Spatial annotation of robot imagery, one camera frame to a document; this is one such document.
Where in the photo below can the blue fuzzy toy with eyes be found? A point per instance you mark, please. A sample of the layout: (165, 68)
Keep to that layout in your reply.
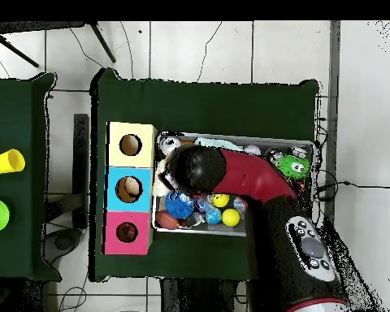
(178, 205)

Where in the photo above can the cream knit cloth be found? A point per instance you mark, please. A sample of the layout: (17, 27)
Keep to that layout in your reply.
(159, 188)

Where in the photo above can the small tiger plush toy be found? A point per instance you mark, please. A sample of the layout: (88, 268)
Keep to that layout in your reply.
(127, 232)

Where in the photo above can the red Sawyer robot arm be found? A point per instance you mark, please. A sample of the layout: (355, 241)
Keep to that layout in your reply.
(253, 175)

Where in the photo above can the shallow silver mesh bin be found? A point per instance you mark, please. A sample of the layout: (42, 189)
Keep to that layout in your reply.
(198, 229)

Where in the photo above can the wooden box with three holes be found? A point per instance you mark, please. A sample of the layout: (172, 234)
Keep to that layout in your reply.
(117, 159)

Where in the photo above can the mint green cloth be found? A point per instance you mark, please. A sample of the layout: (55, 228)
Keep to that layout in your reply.
(214, 142)

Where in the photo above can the silver drink can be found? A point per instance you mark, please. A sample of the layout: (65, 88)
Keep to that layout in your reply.
(169, 145)

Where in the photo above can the yellow smiley ball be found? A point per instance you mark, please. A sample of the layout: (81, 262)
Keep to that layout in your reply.
(220, 200)

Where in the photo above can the brown toy football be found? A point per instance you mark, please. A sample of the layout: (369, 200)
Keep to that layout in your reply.
(166, 220)

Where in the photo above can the green fuzzy toy with eyes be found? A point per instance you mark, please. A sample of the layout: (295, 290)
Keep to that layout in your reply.
(294, 166)

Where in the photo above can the black upright board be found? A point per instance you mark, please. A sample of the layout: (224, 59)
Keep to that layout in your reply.
(81, 162)

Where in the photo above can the dark grey floor base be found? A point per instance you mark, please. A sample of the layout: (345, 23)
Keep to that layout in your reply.
(63, 242)

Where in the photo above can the dark green side tablecloth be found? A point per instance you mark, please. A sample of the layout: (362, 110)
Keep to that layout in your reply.
(19, 195)

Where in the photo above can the yellow plastic object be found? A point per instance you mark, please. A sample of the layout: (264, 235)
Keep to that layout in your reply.
(6, 161)

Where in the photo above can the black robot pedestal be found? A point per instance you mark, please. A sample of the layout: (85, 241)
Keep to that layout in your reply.
(198, 299)

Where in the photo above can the black metal frame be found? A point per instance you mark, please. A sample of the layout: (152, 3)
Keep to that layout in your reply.
(35, 26)

